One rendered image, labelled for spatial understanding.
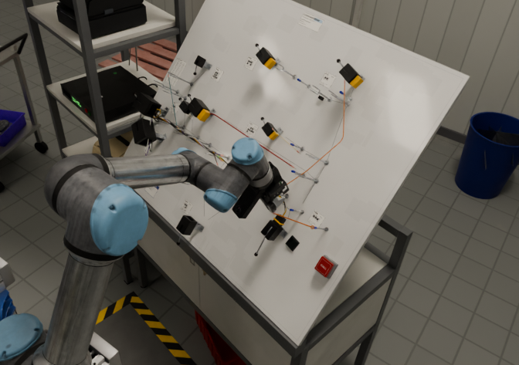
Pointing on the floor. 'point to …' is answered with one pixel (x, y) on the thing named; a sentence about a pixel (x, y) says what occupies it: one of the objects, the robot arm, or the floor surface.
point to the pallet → (150, 53)
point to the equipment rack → (83, 43)
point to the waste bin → (488, 154)
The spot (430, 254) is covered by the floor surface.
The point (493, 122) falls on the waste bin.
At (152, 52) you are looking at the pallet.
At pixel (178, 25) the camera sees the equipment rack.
